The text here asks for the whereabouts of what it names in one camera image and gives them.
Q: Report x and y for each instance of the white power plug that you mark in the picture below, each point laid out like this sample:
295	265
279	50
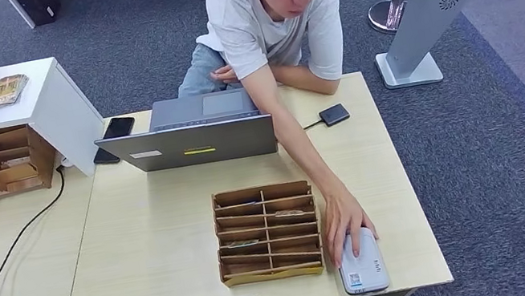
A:
66	161

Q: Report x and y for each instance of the printed key card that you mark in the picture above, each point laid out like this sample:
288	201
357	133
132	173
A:
242	243
289	212

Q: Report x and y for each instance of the person's right hand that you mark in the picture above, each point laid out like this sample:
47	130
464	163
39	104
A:
342	216

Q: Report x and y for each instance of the flat cardboard slotted card tray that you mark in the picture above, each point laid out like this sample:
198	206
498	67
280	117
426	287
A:
243	224

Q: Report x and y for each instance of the white card reader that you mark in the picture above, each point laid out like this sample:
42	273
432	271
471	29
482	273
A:
368	271

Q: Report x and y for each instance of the grey laptop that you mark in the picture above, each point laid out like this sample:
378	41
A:
160	152

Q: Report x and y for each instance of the black box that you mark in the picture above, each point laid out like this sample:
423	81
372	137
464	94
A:
42	5

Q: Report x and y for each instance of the person's left forearm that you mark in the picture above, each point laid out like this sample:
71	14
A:
304	79

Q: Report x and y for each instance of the white shelf unit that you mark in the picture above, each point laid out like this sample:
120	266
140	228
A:
43	100

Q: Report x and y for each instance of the black smartphone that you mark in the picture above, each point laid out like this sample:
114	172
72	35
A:
120	127

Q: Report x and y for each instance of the person's right forearm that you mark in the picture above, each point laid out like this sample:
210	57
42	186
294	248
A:
311	165

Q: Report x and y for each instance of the cardboard compartment organizer box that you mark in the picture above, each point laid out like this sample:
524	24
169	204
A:
41	154

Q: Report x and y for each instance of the person's left hand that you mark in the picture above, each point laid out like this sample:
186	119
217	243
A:
225	75

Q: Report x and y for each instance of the person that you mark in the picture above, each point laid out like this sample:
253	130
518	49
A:
251	24

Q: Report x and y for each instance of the stack of printed cards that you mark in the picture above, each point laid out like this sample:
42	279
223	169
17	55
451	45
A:
9	89

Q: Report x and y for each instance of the pale card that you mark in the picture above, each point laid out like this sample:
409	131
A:
15	162

